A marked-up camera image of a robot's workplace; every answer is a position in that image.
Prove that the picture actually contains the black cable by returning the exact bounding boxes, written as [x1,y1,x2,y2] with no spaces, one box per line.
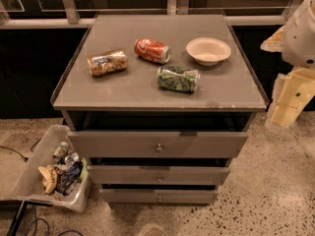
[0,137,42,163]

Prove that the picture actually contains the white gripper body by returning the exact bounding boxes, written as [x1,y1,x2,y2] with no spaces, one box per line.
[269,66,315,127]

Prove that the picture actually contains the small can in bin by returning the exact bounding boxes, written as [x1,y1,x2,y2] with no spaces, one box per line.
[52,142,69,161]

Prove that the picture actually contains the blue cable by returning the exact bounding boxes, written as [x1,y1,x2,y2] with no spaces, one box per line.
[25,206,85,236]

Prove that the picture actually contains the grey bottom drawer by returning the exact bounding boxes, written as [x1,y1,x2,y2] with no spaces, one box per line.
[100,189,219,205]

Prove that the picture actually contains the grey drawer cabinet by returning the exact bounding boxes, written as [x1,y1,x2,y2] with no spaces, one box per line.
[51,15,268,191]

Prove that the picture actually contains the dark snack wrapper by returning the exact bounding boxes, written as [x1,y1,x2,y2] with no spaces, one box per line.
[56,162,82,196]

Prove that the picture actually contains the red soda can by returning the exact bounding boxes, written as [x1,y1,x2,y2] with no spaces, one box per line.
[134,38,170,64]

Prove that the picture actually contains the grey middle drawer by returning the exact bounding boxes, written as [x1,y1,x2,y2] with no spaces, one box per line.
[88,165,229,185]

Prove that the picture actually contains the gold brown can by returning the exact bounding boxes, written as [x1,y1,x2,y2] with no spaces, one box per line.
[87,49,127,77]

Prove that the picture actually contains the white paper bowl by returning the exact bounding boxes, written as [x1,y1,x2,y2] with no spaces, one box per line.
[186,37,231,66]

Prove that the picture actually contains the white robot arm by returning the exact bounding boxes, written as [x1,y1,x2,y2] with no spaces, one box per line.
[261,0,315,132]

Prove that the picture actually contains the green can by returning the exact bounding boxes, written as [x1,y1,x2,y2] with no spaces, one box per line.
[157,65,200,93]

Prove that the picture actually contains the crumpled tan paper bag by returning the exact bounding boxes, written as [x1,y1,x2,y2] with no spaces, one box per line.
[38,166,58,195]

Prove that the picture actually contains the grey top drawer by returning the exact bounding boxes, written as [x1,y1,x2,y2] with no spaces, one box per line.
[68,131,248,158]

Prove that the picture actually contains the metal window railing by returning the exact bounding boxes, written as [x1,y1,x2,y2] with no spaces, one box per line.
[0,0,302,29]

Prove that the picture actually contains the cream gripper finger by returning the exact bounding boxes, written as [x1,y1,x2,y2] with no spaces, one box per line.
[260,27,284,52]

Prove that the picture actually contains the grey drawer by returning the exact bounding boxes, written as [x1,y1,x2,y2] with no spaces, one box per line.
[68,131,248,158]
[88,165,229,185]
[100,189,219,205]

